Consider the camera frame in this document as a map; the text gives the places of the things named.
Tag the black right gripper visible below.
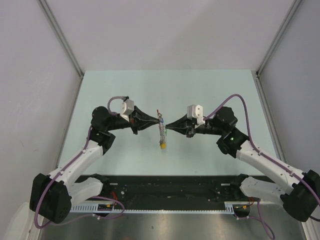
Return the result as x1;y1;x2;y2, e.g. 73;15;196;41
165;113;225;138

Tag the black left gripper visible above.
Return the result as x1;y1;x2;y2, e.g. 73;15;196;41
105;105;159;135

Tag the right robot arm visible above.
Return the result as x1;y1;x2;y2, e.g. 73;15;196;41
165;105;320;222

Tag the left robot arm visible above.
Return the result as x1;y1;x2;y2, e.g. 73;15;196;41
29;105;160;229

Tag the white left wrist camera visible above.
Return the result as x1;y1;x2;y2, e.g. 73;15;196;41
120;98;135;122

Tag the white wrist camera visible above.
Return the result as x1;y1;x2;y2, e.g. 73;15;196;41
186;104;205;126
120;98;135;122

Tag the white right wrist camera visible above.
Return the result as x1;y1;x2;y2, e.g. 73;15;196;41
186;104;205;126

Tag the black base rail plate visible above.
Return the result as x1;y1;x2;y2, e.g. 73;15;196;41
100;175;252;210

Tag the white slotted cable duct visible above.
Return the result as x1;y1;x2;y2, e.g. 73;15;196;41
70;202;249;215

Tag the left aluminium frame post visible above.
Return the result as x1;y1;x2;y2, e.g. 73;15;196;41
37;0;84;79

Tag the aluminium frame post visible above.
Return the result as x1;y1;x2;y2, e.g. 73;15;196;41
37;0;84;79
255;0;305;78

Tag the right aluminium frame post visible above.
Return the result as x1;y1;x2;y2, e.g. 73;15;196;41
255;0;305;78

